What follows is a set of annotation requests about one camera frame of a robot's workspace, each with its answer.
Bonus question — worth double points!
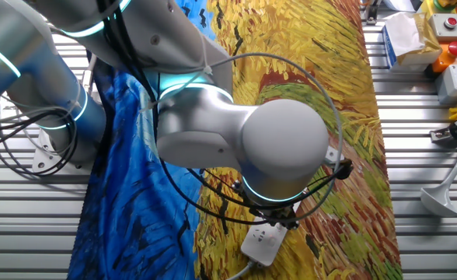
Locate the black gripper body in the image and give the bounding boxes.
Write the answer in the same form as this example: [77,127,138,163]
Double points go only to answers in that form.
[249,205,302,231]

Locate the white four-button power strip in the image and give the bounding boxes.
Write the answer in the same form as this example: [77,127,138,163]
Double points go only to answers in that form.
[239,215,290,268]

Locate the Van Gogh painting cloth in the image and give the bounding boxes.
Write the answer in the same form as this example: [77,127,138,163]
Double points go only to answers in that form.
[67,0,404,280]

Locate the blue white tissue box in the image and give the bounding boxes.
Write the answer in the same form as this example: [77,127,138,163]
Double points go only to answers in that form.
[382,11,443,71]

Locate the gray box green button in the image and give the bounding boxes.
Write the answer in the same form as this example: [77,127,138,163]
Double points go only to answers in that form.
[434,64,457,105]

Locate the orange emergency stop box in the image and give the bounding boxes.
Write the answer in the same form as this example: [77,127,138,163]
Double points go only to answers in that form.
[430,40,457,75]

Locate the white paper sheet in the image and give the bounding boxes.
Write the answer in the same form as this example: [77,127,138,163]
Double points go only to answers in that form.
[382,0,418,12]

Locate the gray box red button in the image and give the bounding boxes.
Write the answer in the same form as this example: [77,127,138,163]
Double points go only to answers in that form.
[428,13,457,43]

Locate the yellow green plastic object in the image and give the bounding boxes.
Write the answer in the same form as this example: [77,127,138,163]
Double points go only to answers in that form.
[420,0,457,16]

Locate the gray power strip cord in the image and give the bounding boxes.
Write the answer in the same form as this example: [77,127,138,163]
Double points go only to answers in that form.
[225,260,257,280]

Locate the gray camera cable black plug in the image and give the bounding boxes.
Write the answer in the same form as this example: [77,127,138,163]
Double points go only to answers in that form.
[150,52,354,226]

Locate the gray wrist camera with bracket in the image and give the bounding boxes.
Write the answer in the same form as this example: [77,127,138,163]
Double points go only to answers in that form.
[323,145,346,166]

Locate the small metal bracket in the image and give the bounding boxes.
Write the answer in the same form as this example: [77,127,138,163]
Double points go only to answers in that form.
[429,126,457,144]

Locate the black looped cables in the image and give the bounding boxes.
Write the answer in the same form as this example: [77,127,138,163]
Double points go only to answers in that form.
[0,107,78,177]

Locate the metal profile bracket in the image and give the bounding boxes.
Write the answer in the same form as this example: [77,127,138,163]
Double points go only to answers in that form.
[359,0,383,24]

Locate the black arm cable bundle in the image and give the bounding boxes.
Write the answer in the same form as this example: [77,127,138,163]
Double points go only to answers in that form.
[96,0,338,226]

